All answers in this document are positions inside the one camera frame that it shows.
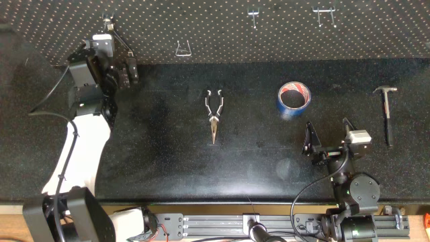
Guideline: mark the pliers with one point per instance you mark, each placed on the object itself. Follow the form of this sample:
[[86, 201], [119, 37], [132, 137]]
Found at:
[[214, 126]]

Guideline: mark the orange object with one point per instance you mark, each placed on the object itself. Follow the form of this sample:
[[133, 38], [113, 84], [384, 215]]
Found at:
[[427, 223]]

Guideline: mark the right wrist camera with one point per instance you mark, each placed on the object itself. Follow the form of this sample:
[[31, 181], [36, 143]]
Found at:
[[358, 136]]

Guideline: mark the wrench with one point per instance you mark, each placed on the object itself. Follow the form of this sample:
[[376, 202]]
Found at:
[[119, 38]]

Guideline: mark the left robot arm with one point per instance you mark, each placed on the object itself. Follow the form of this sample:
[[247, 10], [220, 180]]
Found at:
[[87, 148]]

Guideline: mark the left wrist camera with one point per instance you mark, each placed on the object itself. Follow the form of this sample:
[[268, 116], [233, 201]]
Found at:
[[102, 37]]

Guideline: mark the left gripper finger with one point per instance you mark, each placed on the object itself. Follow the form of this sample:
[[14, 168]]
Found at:
[[123, 77], [132, 70]]

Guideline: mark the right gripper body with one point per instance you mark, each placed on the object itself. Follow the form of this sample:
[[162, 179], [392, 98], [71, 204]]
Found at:
[[327, 154]]

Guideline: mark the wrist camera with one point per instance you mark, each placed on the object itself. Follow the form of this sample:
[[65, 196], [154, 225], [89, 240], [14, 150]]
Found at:
[[102, 37], [358, 136]]

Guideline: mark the roll of blue tape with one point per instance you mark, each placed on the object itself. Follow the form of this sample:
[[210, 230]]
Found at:
[[285, 109]]

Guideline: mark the metal hook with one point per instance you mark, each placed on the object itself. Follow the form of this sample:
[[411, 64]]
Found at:
[[324, 10], [253, 14], [107, 16], [183, 52]]

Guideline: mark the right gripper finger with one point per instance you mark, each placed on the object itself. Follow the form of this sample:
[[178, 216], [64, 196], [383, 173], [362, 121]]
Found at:
[[310, 139], [347, 125]]

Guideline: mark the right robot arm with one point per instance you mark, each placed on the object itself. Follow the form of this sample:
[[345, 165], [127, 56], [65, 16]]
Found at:
[[363, 193]]

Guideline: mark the hammer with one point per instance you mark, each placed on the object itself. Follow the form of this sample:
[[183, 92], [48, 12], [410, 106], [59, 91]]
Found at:
[[387, 107]]

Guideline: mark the black pegboard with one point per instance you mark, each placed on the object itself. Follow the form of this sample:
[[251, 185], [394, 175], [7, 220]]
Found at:
[[218, 33]]

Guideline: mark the mounting rail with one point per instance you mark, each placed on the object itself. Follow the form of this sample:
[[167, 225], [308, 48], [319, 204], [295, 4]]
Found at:
[[215, 225]]

